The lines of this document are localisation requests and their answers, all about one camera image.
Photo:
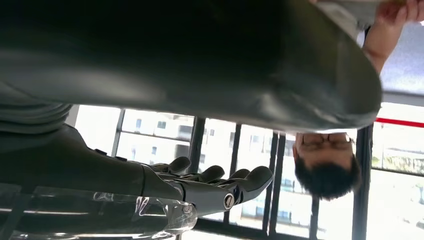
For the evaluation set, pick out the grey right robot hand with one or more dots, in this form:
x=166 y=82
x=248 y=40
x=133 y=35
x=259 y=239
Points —
x=198 y=59

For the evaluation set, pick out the person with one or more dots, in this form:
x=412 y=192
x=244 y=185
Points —
x=326 y=172

